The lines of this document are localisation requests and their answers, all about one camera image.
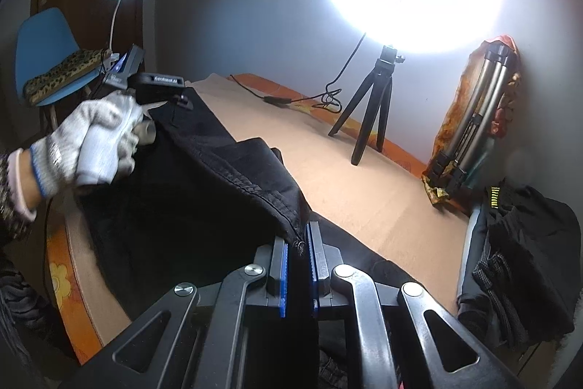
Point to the left forearm with bracelets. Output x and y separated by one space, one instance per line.
16 217

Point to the leopard print cushion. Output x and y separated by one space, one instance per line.
73 67

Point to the folded silver tripod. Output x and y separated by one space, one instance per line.
473 120

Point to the stack of folded dark clothes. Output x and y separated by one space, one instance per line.
521 277

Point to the tan gripper handle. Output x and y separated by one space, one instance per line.
145 131

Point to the small black tripod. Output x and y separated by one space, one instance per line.
379 81

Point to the white knit gloved left hand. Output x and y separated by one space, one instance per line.
95 144

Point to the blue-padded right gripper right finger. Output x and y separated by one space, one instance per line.
397 337

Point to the black pants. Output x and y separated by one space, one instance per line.
197 206

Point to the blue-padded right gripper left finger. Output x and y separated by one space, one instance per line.
224 335

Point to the blue chair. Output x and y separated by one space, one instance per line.
43 42

